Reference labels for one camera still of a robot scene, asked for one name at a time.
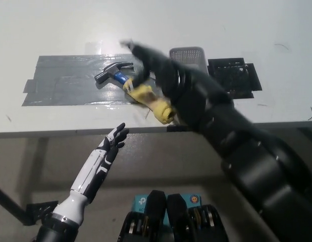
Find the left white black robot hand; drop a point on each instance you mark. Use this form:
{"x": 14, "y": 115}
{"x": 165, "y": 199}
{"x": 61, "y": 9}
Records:
{"x": 95, "y": 174}

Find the gray perforated plastic container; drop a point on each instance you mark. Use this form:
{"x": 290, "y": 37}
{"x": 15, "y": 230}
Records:
{"x": 188, "y": 55}

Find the black tape patch on desk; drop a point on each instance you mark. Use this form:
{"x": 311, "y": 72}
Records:
{"x": 236, "y": 75}

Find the black floor tape patch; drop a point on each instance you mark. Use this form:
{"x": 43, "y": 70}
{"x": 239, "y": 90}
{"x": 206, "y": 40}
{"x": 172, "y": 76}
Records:
{"x": 38, "y": 213}

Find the black table leg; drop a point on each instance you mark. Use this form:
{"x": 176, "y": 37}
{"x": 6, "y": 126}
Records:
{"x": 9, "y": 201}

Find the small black tape strip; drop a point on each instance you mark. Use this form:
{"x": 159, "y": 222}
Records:
{"x": 178, "y": 128}

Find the gray duct tape patch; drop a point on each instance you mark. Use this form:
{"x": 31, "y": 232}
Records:
{"x": 70, "y": 83}

